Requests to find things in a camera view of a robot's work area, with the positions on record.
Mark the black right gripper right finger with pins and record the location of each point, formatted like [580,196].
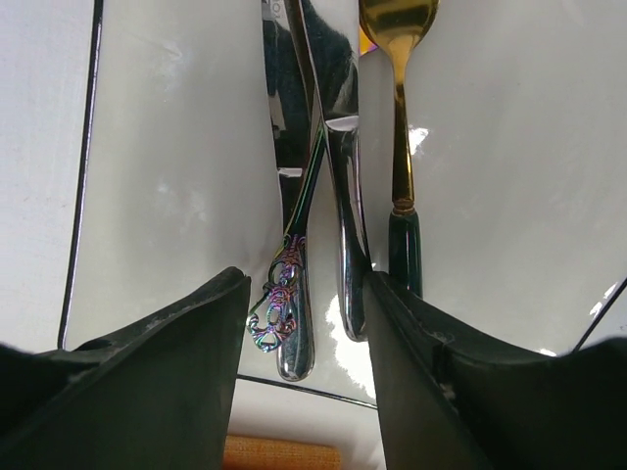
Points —
[452,397]

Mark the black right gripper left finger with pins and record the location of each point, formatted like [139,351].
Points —
[155,394]

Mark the orange cloth napkin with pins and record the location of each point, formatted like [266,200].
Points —
[257,453]

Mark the silver table knife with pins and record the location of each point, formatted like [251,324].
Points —
[290,91]

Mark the white square plate black rim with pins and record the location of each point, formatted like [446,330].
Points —
[517,120]

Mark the gold spoon dark handle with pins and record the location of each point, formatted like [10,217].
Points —
[396,27]

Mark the gold fork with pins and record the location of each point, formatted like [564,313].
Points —
[329,32]

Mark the iridescent ornate teaspoon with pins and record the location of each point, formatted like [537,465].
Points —
[284,308]

